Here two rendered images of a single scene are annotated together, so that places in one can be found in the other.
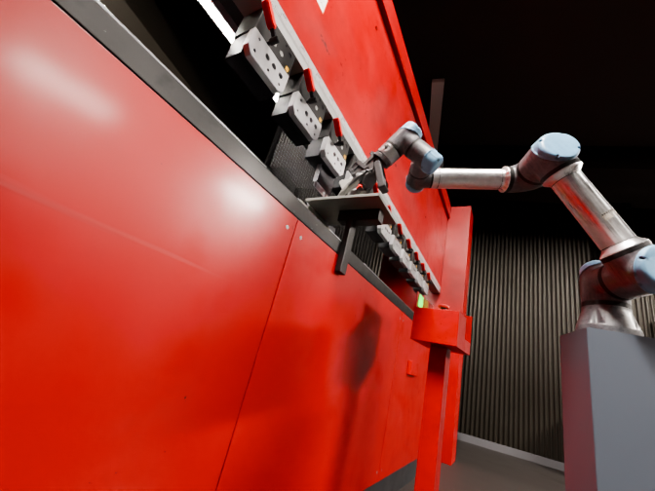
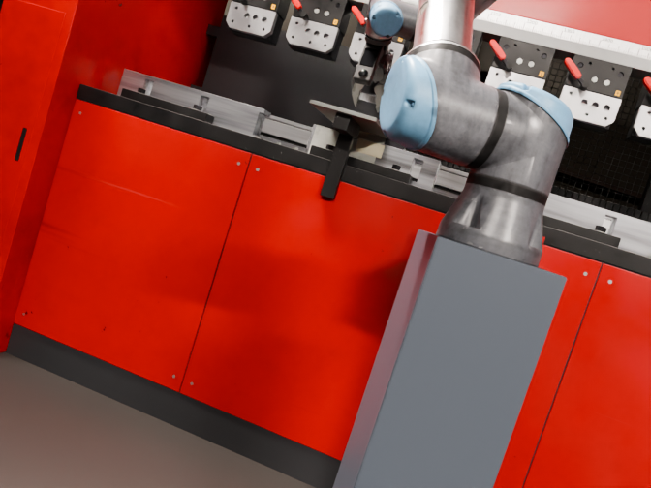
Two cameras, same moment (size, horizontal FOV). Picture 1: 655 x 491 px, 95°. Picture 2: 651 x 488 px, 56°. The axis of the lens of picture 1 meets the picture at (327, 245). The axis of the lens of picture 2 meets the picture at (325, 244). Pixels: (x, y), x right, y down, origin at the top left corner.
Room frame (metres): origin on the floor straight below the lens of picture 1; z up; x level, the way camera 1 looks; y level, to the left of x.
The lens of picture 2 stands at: (0.34, -1.63, 0.78)
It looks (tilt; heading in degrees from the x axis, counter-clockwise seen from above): 4 degrees down; 69
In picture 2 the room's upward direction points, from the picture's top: 18 degrees clockwise
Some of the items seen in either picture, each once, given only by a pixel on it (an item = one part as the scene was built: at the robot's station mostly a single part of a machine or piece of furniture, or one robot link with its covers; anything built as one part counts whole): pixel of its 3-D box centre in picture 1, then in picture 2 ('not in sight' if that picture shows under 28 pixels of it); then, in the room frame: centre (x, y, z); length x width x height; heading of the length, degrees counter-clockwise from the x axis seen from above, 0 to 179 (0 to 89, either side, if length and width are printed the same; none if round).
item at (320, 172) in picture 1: (323, 182); (376, 86); (0.99, 0.07, 1.13); 0.10 x 0.02 x 0.10; 146
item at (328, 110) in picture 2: (351, 210); (353, 120); (0.91, -0.05, 1.00); 0.26 x 0.18 x 0.01; 56
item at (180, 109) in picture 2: not in sight; (167, 106); (0.46, 0.36, 0.89); 0.30 x 0.05 x 0.03; 146
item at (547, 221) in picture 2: not in sight; (559, 226); (1.46, -0.31, 0.89); 0.30 x 0.05 x 0.03; 146
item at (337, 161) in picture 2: (355, 242); (336, 158); (0.89, -0.08, 0.88); 0.14 x 0.04 x 0.22; 56
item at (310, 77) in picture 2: not in sight; (338, 106); (1.08, 0.63, 1.12); 1.13 x 0.02 x 0.44; 146
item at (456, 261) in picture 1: (417, 313); not in sight; (2.98, -1.05, 1.15); 0.85 x 0.25 x 2.30; 56
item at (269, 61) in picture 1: (262, 56); (259, 10); (0.64, 0.31, 1.26); 0.15 x 0.09 x 0.17; 146
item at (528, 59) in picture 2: not in sight; (516, 76); (1.30, -0.14, 1.26); 0.15 x 0.09 x 0.17; 146
